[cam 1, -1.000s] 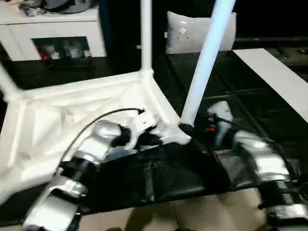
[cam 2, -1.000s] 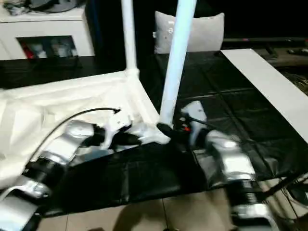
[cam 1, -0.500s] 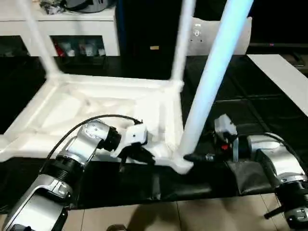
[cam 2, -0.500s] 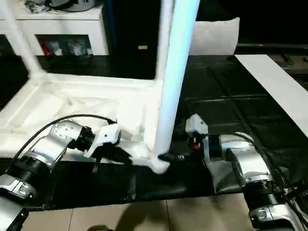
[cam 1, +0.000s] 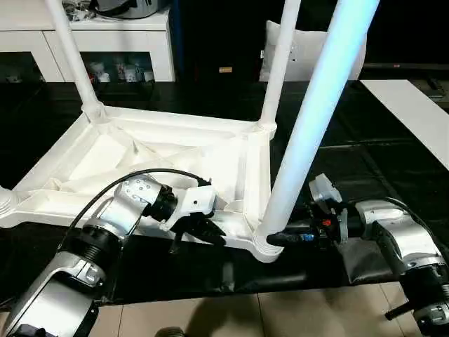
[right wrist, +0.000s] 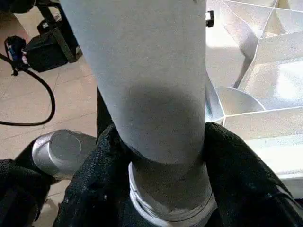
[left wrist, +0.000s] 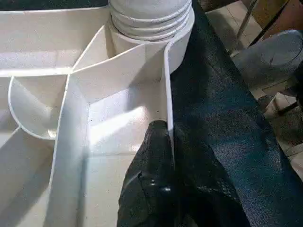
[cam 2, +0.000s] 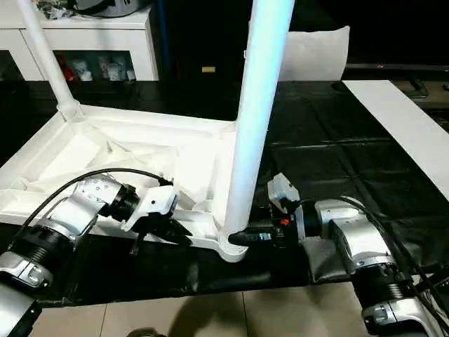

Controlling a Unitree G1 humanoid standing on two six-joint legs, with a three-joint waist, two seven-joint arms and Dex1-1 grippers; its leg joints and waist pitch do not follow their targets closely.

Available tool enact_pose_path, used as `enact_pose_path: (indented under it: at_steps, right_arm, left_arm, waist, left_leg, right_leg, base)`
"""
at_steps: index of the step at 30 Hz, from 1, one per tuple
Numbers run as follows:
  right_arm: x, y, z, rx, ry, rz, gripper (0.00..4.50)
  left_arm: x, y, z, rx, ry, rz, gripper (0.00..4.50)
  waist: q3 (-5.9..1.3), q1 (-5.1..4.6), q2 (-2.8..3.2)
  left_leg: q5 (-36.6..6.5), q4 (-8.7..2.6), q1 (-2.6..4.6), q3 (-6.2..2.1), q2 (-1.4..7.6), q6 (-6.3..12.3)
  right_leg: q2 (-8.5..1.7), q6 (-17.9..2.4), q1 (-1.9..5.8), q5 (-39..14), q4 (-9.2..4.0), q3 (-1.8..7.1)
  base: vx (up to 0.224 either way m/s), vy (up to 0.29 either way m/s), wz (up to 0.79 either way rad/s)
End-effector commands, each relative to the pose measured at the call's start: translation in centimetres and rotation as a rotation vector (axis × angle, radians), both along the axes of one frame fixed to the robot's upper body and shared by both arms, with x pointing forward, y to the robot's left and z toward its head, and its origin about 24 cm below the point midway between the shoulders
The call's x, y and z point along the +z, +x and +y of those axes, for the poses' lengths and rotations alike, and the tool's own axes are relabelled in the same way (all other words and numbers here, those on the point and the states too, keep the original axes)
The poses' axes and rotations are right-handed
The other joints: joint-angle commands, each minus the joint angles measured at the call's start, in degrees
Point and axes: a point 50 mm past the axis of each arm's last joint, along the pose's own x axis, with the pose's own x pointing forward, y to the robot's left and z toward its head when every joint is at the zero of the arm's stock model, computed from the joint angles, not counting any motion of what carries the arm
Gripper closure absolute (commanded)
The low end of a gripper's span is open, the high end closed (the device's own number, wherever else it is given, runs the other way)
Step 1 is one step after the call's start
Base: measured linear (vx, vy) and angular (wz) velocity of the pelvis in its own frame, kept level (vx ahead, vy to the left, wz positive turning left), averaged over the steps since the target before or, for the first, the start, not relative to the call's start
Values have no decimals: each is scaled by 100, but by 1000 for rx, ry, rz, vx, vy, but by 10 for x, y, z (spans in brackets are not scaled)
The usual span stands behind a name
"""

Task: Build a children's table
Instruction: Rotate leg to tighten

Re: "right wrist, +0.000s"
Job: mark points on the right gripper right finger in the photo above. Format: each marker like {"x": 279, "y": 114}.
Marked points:
{"x": 248, "y": 189}

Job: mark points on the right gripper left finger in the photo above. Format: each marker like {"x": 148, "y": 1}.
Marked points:
{"x": 94, "y": 189}

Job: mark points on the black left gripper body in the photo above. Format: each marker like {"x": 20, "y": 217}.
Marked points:
{"x": 210, "y": 19}

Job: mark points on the white plastic table top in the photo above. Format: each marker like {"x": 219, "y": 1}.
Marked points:
{"x": 260, "y": 71}

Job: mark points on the white plastic table leg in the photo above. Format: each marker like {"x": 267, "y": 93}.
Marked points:
{"x": 146, "y": 71}

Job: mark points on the silver metal cylinder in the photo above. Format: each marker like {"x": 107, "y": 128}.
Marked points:
{"x": 61, "y": 153}

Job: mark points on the black equipment box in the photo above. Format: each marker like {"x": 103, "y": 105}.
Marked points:
{"x": 47, "y": 47}

